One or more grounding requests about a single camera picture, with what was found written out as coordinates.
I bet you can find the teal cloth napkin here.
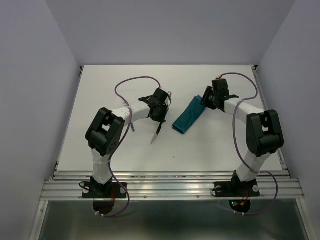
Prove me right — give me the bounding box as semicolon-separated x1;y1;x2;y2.
172;95;206;135

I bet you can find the teal handled fork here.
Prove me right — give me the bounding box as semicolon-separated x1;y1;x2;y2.
121;99;136;133

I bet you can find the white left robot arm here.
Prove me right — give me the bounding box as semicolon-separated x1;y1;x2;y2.
85;87;172;197

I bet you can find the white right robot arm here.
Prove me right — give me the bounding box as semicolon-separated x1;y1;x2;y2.
201;78;284;195

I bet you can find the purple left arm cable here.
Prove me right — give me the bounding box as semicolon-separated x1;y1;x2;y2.
96;76;162;218

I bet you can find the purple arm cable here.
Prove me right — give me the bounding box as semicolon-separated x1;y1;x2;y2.
96;76;162;218
216;72;278;216

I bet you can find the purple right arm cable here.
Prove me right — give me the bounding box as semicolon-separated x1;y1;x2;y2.
216;72;278;216

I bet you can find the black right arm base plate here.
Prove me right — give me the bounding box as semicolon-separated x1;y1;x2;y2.
211;180;260;198

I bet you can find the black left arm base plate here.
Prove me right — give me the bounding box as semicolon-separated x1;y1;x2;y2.
79;181;127;199

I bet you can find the aluminium frame rail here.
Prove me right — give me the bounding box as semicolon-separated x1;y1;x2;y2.
40;170;305;201

